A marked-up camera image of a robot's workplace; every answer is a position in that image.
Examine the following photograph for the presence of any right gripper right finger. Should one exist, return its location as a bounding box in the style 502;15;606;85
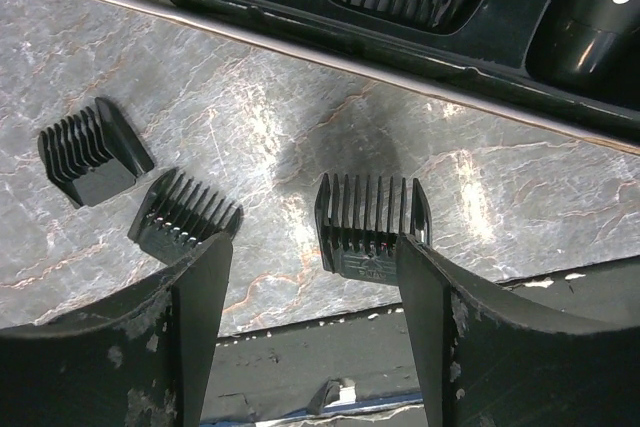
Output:
397;236;639;426

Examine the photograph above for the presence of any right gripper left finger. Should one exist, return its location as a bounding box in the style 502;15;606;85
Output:
1;234;233;426

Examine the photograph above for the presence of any grey hair clipper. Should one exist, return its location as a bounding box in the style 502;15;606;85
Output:
527;0;639;88

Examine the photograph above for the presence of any black comb attachment with brush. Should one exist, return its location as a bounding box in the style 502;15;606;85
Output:
37;97;155;209

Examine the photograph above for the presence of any black plastic tray insert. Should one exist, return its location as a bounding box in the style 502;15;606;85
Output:
92;0;640;131

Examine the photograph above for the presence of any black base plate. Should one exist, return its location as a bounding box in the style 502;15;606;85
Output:
201;257;639;426

